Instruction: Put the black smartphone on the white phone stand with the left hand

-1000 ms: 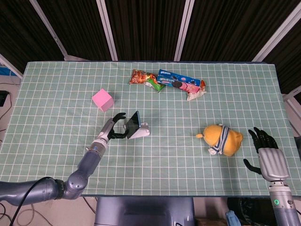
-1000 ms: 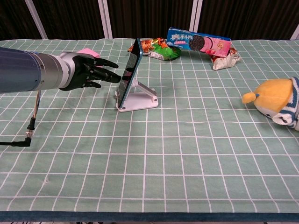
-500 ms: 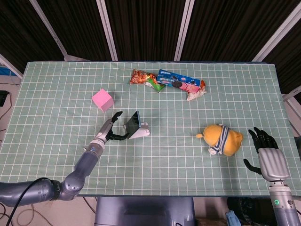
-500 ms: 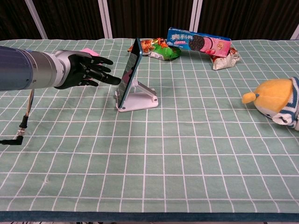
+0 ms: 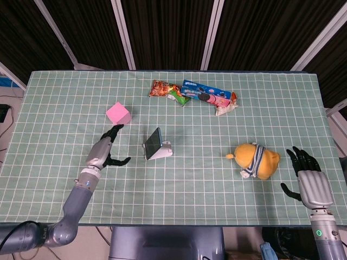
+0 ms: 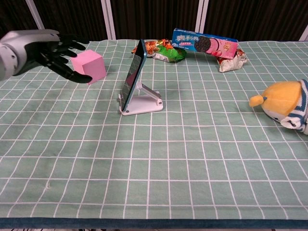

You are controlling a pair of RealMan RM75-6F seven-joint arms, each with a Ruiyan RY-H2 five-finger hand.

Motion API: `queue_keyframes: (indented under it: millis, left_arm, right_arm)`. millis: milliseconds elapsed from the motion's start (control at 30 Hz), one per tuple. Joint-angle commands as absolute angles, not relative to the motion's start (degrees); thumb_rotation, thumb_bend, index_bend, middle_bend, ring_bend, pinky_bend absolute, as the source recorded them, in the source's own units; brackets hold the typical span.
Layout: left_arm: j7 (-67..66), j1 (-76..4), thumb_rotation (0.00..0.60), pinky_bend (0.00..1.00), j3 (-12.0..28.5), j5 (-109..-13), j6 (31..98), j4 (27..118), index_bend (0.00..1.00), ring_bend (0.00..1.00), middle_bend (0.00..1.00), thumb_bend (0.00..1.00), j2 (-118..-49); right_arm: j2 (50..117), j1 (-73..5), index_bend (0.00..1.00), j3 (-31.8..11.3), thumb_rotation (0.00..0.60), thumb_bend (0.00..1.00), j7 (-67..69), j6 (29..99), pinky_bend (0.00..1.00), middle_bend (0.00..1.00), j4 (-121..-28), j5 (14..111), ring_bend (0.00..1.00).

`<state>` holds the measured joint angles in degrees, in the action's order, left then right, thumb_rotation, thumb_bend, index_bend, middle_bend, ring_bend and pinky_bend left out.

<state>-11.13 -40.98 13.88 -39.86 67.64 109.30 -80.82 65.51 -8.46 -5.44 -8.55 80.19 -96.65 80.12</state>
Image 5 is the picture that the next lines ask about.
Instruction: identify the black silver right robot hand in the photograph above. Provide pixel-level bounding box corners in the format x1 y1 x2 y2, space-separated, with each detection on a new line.
280 146 334 209

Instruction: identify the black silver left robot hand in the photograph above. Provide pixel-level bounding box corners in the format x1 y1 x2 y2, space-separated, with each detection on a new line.
86 123 132 171

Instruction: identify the black smartphone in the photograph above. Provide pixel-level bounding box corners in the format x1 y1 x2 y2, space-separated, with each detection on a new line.
143 127 163 160

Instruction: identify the white folding phone stand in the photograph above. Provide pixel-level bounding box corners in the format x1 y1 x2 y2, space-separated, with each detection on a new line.
147 140 174 160

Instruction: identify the pink cube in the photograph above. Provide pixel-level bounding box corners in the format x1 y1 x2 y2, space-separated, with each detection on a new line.
105 102 132 126

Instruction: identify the yellow plush toy striped scarf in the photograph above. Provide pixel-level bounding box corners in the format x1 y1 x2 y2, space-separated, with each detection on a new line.
226 142 281 180

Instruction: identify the black bag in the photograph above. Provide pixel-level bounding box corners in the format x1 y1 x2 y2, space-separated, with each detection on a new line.
261 226 319 260

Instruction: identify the blue cloth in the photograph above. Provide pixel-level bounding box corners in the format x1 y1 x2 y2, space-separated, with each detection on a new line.
259 242 280 260

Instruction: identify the orange snack packet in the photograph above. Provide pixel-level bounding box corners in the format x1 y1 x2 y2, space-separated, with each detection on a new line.
148 79 182 98

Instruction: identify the green snack packet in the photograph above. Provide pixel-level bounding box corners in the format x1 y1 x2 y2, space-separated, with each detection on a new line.
166 89 192 107

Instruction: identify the green checked tablecloth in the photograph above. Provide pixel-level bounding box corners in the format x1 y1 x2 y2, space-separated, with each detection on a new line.
0 70 347 226

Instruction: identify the black power adapter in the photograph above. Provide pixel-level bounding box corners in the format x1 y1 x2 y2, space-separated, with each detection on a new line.
0 104 11 122

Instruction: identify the grey-blue robot torso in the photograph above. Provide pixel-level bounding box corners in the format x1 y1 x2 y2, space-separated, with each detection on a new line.
108 226 226 260

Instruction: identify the white orange crumpled snack wrapper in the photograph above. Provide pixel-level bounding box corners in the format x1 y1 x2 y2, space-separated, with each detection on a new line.
215 92 239 116

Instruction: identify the pink and blue cookie box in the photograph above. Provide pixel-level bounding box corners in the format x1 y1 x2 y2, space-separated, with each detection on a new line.
181 86 230 107

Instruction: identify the aluminium frame post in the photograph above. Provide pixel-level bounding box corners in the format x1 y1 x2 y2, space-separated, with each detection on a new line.
288 0 347 72
111 0 136 70
200 0 226 71
325 99 347 136
34 0 83 70
0 61 27 92

